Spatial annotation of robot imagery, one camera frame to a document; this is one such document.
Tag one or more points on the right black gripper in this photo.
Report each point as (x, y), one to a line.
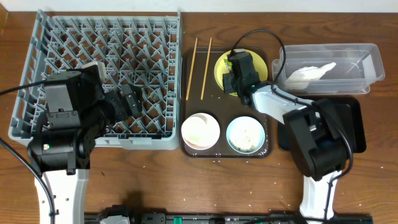
(226, 80)

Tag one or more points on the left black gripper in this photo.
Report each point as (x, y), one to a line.
(123, 101)

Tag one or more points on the green orange snack wrapper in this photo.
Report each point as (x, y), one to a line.
(228, 64)

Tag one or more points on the light blue bowl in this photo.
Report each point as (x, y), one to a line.
(245, 135)

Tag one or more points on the white napkin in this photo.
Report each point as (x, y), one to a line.
(301, 78)

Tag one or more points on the white cup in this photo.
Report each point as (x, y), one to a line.
(200, 131)

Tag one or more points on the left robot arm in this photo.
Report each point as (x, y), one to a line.
(79, 113)

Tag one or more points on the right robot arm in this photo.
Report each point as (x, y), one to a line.
(317, 139)

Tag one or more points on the grey dishwasher rack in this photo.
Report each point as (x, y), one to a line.
(142, 51)

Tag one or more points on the black waste tray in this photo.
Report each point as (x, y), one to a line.
(348, 108)

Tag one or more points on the dark brown serving tray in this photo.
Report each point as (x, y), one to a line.
(224, 108)

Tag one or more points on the clear plastic bin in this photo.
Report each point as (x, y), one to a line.
(358, 65)

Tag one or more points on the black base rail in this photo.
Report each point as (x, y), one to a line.
(124, 214)

